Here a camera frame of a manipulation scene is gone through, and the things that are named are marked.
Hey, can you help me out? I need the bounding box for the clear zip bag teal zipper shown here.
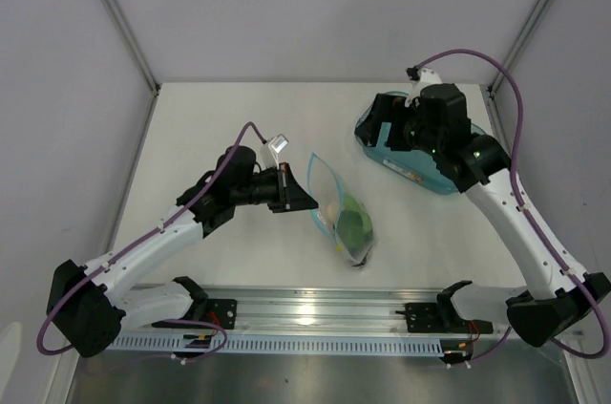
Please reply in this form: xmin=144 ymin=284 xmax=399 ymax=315
xmin=306 ymin=153 xmax=376 ymax=267

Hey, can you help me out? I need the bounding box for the white slotted cable duct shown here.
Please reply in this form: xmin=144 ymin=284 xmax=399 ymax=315
xmin=108 ymin=332 xmax=444 ymax=357

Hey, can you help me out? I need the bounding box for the green toy bell pepper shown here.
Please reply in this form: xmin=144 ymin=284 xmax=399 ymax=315
xmin=335 ymin=214 xmax=373 ymax=257

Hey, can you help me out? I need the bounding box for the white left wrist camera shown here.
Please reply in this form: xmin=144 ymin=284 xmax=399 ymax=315
xmin=259 ymin=134 xmax=289 ymax=169

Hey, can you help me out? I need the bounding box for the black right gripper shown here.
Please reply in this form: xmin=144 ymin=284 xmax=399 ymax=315
xmin=355 ymin=94 xmax=443 ymax=158

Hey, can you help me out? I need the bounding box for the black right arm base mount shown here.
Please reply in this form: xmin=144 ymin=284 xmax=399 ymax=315
xmin=395 ymin=280 xmax=494 ymax=334

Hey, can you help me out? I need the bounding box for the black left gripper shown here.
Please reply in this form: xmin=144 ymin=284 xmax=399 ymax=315
xmin=232 ymin=162 xmax=318 ymax=213

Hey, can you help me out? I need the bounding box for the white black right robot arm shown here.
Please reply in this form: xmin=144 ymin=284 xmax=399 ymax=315
xmin=354 ymin=83 xmax=610 ymax=347

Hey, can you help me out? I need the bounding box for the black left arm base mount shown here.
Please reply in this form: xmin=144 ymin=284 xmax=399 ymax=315
xmin=173 ymin=276 xmax=238 ymax=330

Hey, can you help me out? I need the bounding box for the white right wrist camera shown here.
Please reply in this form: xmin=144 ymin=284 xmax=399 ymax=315
xmin=405 ymin=66 xmax=442 ymax=107

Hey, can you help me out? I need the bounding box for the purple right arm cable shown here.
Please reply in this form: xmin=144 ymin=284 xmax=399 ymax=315
xmin=413 ymin=47 xmax=611 ymax=358

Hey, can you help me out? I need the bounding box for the teal plastic tray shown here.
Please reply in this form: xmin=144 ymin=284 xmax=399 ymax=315
xmin=357 ymin=84 xmax=489 ymax=195

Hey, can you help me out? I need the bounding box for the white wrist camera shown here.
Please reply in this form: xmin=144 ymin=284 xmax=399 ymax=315
xmin=259 ymin=134 xmax=289 ymax=169
xmin=405 ymin=66 xmax=442 ymax=107

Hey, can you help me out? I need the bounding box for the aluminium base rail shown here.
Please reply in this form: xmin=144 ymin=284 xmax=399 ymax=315
xmin=61 ymin=284 xmax=588 ymax=340

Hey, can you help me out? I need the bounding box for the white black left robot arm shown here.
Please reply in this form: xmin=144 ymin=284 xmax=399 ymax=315
xmin=44 ymin=146 xmax=318 ymax=358

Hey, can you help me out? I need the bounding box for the purple toy eggplant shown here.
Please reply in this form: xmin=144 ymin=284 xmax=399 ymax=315
xmin=352 ymin=254 xmax=369 ymax=268

